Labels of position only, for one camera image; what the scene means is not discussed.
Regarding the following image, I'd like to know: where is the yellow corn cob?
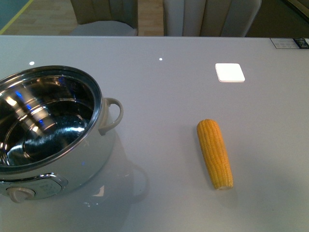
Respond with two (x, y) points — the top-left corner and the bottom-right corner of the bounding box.
(197, 119), (234, 190)

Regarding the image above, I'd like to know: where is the beige chair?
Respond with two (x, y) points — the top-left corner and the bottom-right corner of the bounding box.
(70, 0), (138, 36)
(163, 0), (262, 37)

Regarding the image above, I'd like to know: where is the beige chair right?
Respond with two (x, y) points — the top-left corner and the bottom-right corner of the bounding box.
(163, 0), (262, 37)

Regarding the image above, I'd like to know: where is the beige chair left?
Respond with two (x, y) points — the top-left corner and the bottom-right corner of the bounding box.
(70, 0), (138, 36)

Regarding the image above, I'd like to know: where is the black white table sticker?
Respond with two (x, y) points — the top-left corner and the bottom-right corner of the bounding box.
(270, 38), (309, 49)

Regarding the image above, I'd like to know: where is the white electric cooking pot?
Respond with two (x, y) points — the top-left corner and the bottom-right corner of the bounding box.
(0, 66), (124, 203)

